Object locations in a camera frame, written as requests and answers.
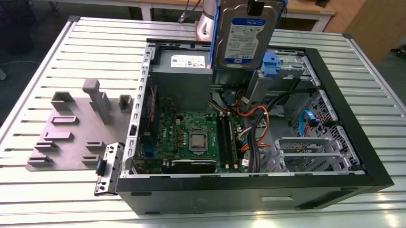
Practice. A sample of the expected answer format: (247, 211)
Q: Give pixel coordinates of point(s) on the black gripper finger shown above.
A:
(255, 7)

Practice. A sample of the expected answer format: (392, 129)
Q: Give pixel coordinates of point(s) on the hard disk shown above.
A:
(245, 42)

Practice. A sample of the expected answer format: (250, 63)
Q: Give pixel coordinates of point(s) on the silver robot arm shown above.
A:
(206, 21)

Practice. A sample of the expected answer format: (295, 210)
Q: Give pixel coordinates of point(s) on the silver disk bay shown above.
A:
(310, 154)

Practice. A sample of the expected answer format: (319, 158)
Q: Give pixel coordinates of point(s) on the wooden desk white legs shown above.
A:
(301, 8)

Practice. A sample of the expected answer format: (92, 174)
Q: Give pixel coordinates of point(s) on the blue drive latch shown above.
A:
(271, 66)

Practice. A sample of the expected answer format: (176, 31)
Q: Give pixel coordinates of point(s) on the grey optical drive cage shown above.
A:
(285, 78)

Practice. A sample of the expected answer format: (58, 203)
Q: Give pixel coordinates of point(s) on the wooden cabinet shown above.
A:
(374, 23)

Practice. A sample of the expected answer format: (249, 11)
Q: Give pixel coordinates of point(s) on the grey power supply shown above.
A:
(180, 90)

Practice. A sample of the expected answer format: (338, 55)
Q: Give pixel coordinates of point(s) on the black RAM slot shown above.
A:
(234, 147)
(225, 142)

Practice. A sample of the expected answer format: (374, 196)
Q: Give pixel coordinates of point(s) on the silver CPU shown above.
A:
(199, 141)

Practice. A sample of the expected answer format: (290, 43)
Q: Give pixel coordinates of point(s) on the green motherboard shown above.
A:
(171, 133)

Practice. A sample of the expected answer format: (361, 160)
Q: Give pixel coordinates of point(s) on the CPU socket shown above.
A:
(199, 152)

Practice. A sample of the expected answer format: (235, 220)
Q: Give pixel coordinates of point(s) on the black graphics card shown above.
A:
(190, 166)

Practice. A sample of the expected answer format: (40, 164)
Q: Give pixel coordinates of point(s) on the grey parts rack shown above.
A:
(79, 133)

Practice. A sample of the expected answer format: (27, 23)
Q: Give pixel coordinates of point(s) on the black PC case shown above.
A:
(222, 194)

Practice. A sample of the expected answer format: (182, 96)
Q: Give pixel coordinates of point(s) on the silver hinged card bracket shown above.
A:
(112, 166)

